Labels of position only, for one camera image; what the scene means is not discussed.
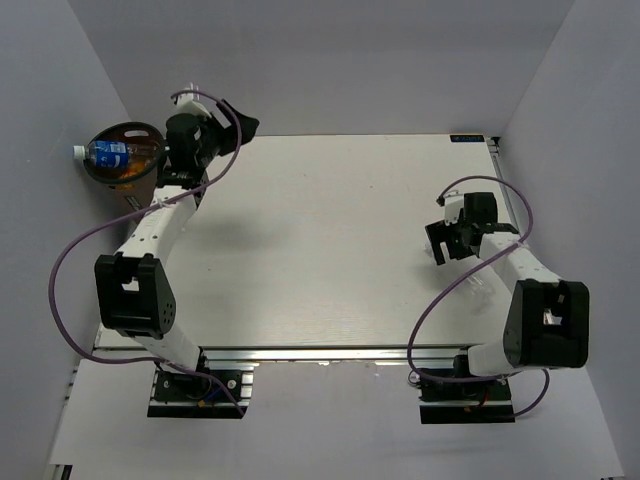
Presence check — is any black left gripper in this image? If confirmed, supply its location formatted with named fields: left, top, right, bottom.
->
left=194, top=100, right=257, bottom=168

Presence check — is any clear bottle blue-white cap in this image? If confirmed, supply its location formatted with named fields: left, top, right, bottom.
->
left=424, top=243, right=496, bottom=315

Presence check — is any orange juice bottle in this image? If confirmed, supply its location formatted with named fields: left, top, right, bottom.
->
left=102, top=160, right=152, bottom=180

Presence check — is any blue label clear bottle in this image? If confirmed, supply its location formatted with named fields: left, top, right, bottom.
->
left=72, top=140, right=160, bottom=169

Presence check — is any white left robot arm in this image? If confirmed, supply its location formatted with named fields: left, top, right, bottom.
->
left=94, top=93, right=259, bottom=399

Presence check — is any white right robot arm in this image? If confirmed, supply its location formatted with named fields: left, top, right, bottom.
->
left=425, top=192, right=590, bottom=399

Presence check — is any brown cylindrical bin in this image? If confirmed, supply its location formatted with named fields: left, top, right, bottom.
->
left=82, top=121, right=165, bottom=213

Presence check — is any blue table label sticker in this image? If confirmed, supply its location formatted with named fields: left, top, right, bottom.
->
left=450, top=134, right=485, bottom=143

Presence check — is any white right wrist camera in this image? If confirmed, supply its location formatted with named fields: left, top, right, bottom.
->
left=436, top=190, right=464, bottom=226

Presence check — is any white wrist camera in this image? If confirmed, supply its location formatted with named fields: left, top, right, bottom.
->
left=171, top=82, right=212, bottom=118
left=436, top=190, right=464, bottom=226

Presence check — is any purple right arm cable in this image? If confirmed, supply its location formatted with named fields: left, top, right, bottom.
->
left=406, top=175, right=551, bottom=419

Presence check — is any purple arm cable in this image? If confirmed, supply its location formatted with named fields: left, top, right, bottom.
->
left=48, top=89, right=246, bottom=418
left=406, top=175, right=551, bottom=419

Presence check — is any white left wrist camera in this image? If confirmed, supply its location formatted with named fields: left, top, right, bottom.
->
left=171, top=82, right=212, bottom=118

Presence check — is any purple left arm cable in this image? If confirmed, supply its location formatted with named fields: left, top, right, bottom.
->
left=48, top=89, right=246, bottom=418

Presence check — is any aluminium right side rail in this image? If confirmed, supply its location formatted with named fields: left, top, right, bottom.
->
left=488, top=135, right=568, bottom=361

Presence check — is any aluminium rail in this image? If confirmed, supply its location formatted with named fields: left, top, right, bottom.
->
left=92, top=345, right=481, bottom=365
left=488, top=135, right=568, bottom=361

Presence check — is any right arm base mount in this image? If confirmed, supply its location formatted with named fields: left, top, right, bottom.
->
left=408, top=371, right=515, bottom=425

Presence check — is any aluminium front rail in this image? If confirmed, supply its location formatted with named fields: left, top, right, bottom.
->
left=92, top=345, right=481, bottom=365

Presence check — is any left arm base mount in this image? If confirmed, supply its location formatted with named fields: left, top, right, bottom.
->
left=147, top=361, right=257, bottom=419

